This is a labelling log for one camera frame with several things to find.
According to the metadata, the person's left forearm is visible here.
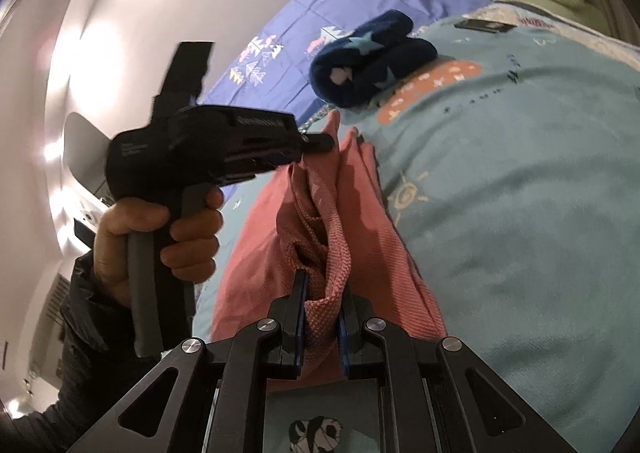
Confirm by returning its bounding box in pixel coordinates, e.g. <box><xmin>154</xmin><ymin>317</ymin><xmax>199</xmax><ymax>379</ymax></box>
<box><xmin>10</xmin><ymin>250</ymin><xmax>171</xmax><ymax>439</ymax></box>

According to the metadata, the black flat device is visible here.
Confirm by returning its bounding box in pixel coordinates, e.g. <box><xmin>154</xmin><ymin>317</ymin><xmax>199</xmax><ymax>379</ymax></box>
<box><xmin>452</xmin><ymin>18</ymin><xmax>517</xmax><ymax>34</ymax></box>

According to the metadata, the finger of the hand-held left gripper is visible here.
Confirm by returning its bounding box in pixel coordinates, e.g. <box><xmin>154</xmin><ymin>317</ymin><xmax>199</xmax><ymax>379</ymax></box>
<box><xmin>299</xmin><ymin>132</ymin><xmax>337</xmax><ymax>155</ymax></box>

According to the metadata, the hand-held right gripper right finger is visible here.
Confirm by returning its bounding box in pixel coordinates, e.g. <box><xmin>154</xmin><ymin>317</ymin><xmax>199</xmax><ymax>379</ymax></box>
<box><xmin>337</xmin><ymin>290</ymin><xmax>581</xmax><ymax>453</ymax></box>

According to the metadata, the person's left hand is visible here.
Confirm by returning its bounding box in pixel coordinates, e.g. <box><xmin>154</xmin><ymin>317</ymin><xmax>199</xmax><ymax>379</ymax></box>
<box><xmin>92</xmin><ymin>189</ymin><xmax>224</xmax><ymax>308</ymax></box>

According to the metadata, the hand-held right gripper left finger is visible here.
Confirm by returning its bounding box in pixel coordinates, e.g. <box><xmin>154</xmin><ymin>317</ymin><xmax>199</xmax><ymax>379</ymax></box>
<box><xmin>65</xmin><ymin>270</ymin><xmax>308</xmax><ymax>453</ymax></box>

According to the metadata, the navy fleece garment with stars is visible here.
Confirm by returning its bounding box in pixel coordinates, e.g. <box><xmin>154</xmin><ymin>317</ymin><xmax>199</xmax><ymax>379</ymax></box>
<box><xmin>307</xmin><ymin>10</ymin><xmax>439</xmax><ymax>109</ymax></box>

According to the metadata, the red woven cloth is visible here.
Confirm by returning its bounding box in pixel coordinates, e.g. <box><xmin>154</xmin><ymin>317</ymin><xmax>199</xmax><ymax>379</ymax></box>
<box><xmin>210</xmin><ymin>110</ymin><xmax>448</xmax><ymax>394</ymax></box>

